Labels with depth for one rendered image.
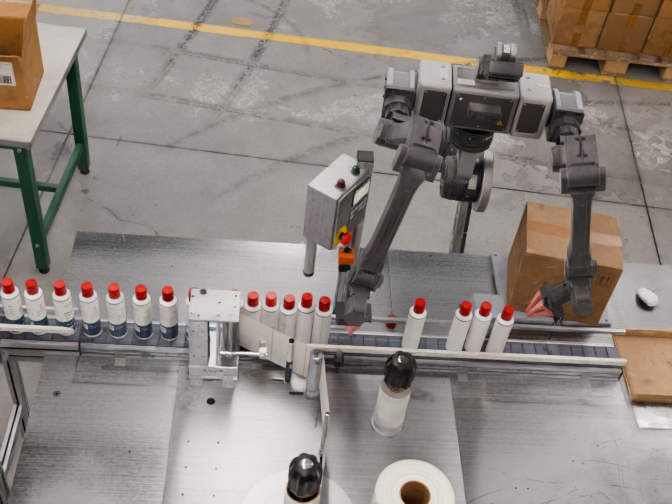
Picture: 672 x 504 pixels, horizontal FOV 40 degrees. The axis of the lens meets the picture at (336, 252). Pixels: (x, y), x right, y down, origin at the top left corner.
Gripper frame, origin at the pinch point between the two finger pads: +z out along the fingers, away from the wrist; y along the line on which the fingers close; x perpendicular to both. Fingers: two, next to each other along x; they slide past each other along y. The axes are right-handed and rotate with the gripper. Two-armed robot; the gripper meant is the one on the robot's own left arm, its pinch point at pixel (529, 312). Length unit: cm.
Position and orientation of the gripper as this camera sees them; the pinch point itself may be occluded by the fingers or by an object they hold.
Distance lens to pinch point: 275.5
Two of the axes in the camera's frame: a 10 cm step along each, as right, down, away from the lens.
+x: 7.0, 4.9, 5.3
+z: -7.2, 4.9, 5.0
